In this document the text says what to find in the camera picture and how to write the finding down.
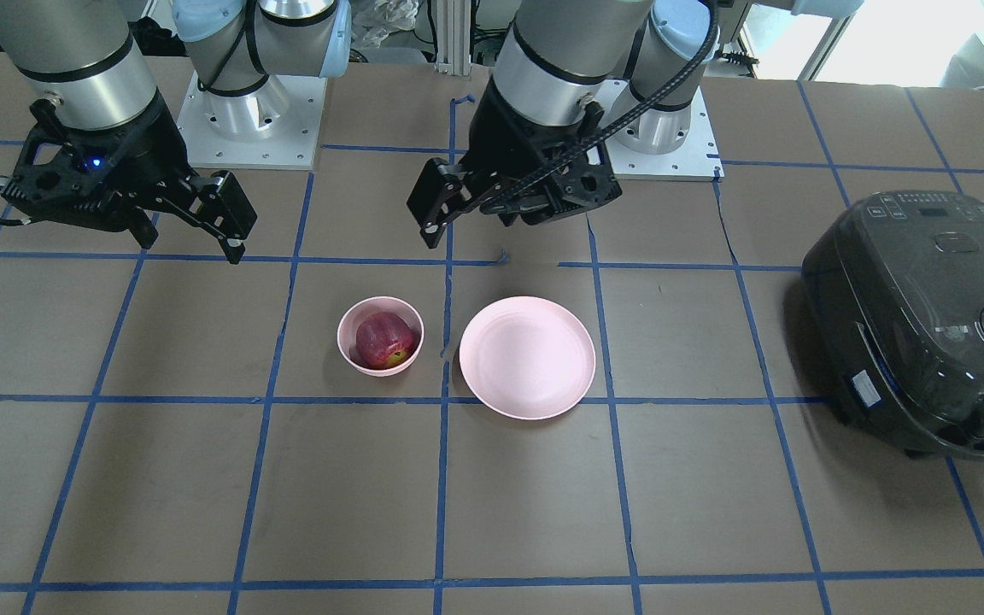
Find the red apple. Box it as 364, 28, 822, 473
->
355, 311, 418, 370

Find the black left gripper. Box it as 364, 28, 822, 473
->
407, 82, 621, 249

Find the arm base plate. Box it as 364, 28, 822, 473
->
177, 75, 330, 171
606, 89, 725, 182

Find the pink bowl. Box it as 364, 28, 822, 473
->
336, 296, 425, 378

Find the dark grey rice cooker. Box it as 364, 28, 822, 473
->
801, 190, 984, 462

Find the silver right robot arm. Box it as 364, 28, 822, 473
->
0, 1, 351, 264

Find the pink plate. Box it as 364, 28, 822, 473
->
458, 296, 597, 421

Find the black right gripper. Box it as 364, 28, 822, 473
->
1, 93, 257, 265

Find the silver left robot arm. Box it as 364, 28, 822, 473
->
407, 1, 749, 249

